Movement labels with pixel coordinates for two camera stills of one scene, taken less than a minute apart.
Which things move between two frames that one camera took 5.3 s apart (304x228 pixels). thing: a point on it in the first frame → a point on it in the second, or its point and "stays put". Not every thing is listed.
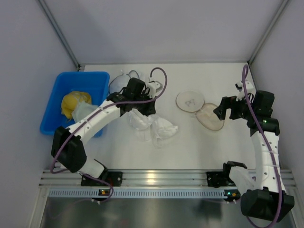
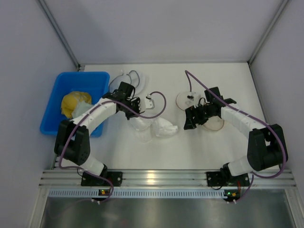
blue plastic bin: [95, 83] stays put
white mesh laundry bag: [193, 101] stays put
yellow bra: [70, 100] stays put
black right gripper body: [224, 107] → [193, 116]
